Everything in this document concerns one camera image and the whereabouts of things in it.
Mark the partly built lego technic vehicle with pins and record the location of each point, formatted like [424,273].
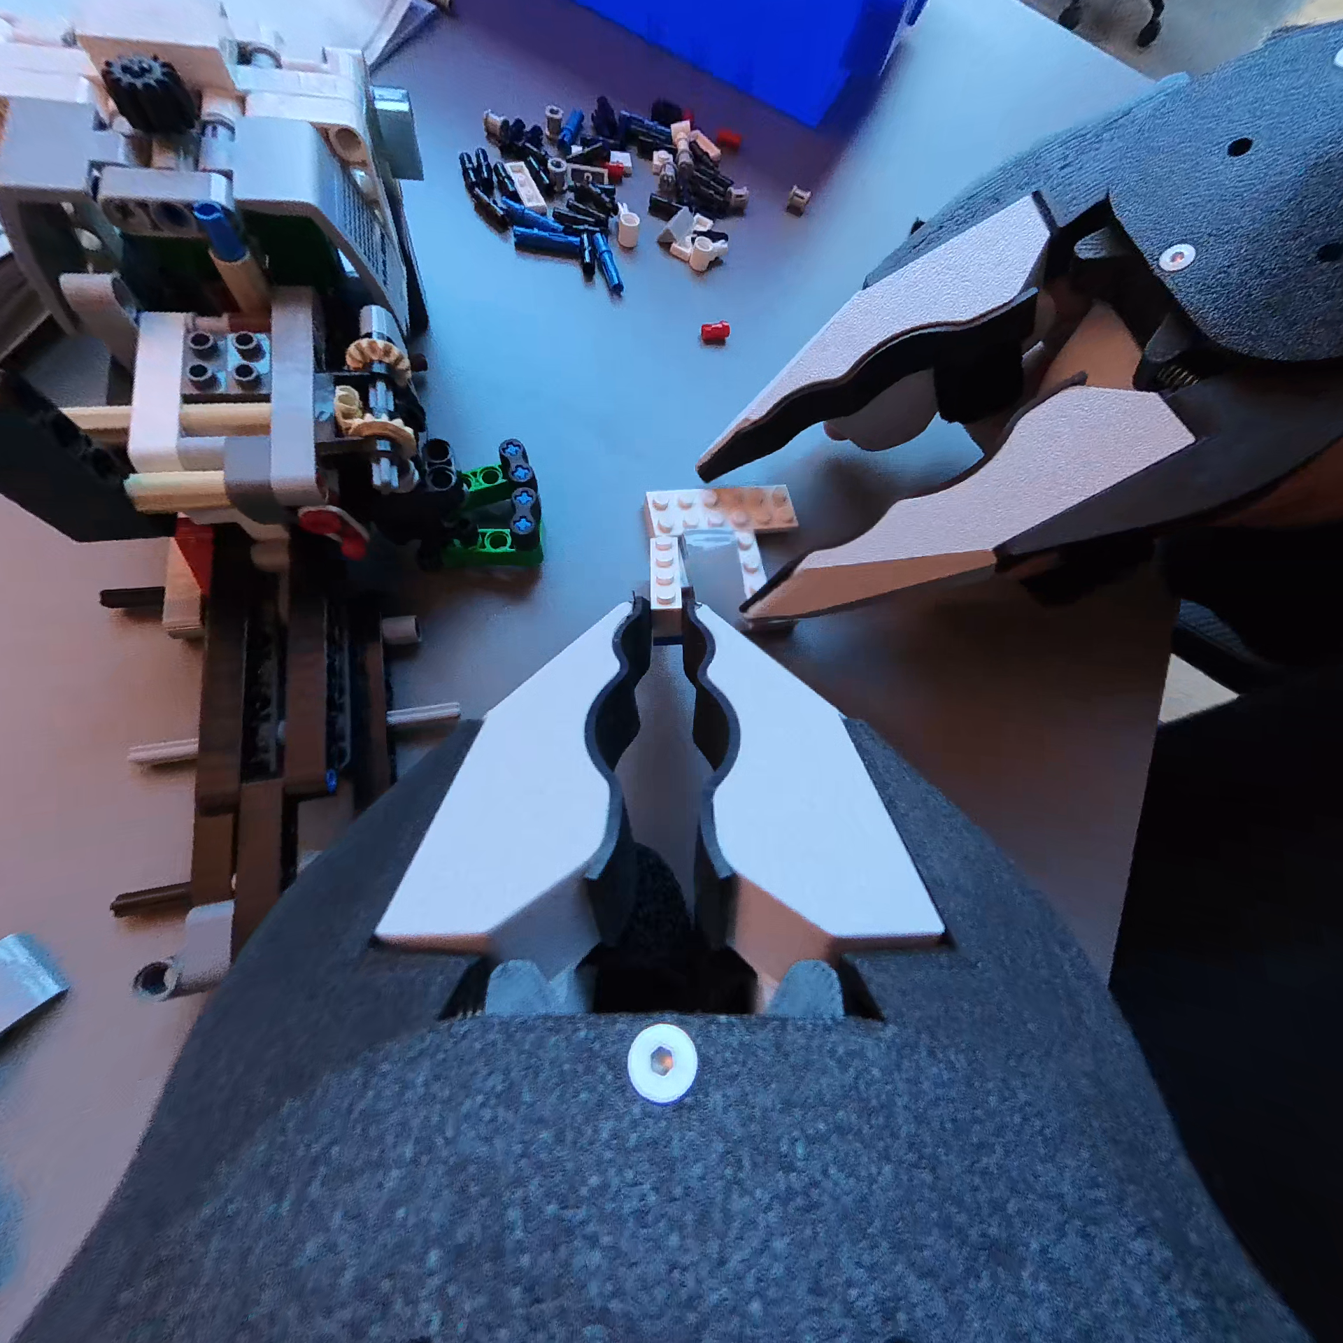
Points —
[209,366]

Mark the grey lego bushing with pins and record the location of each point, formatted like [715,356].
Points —
[400,630]

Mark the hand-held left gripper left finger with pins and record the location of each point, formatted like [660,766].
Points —
[504,828]

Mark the white lego plate assembly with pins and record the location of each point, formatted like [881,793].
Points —
[724,508]

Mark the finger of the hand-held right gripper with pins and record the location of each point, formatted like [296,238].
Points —
[1070,462]
[923,283]

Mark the grey lego axle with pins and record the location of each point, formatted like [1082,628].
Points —
[425,714]

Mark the pile of small lego pins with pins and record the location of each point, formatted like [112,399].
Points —
[598,188]

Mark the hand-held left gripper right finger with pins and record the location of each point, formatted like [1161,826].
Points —
[828,828]

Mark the person's right hand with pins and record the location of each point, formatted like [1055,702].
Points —
[1285,487]

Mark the green black lego technic assembly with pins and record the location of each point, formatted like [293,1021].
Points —
[504,513]

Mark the blue plastic bin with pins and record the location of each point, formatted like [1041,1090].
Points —
[755,53]

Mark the grey flat panel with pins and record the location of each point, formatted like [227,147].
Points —
[29,980]

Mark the white long lego plate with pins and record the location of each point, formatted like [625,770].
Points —
[668,574]

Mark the white instruction booklet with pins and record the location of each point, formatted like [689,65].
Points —
[405,25]

